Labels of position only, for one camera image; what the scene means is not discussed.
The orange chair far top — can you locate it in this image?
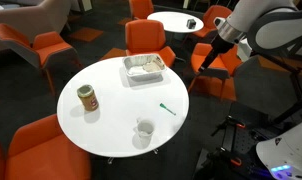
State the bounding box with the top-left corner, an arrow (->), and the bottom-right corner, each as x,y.
129,0 -> 154,19

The green marker pen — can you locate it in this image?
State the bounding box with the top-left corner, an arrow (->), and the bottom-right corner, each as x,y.
160,103 -> 176,115

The peanut butter jar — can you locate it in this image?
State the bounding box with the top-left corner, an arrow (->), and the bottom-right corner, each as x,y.
77,84 -> 98,111

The small black box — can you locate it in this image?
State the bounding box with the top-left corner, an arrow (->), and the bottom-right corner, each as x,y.
187,19 -> 196,29

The orange chair front left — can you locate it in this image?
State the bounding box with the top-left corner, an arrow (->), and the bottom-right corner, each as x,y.
0,114 -> 91,180

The small round white table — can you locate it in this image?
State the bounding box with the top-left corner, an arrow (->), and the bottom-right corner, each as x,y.
147,11 -> 204,33

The orange chair beside small table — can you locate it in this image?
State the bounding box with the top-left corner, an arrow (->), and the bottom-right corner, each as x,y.
193,5 -> 232,38

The white mug with yellow print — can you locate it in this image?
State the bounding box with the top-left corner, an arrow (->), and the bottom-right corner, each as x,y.
136,119 -> 155,139

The aluminium foil tray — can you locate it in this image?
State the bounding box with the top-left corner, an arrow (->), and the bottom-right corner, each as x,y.
123,54 -> 167,81

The white paper in tray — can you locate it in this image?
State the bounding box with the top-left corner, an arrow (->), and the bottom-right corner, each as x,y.
128,62 -> 164,75

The orange chair right of table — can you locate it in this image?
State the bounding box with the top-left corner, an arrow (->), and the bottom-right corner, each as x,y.
188,43 -> 242,98

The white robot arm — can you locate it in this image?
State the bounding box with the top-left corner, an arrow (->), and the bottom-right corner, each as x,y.
198,0 -> 302,72

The orange grey armchair left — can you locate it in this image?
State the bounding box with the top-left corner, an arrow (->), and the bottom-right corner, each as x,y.
0,23 -> 83,94

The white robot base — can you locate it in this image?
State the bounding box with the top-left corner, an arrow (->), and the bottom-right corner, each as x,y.
256,122 -> 302,180

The orange chair behind table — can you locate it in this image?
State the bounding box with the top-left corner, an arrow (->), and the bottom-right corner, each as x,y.
125,19 -> 176,67

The black clamp orange handle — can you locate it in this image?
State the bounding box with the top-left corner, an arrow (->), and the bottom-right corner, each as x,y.
211,115 -> 246,136

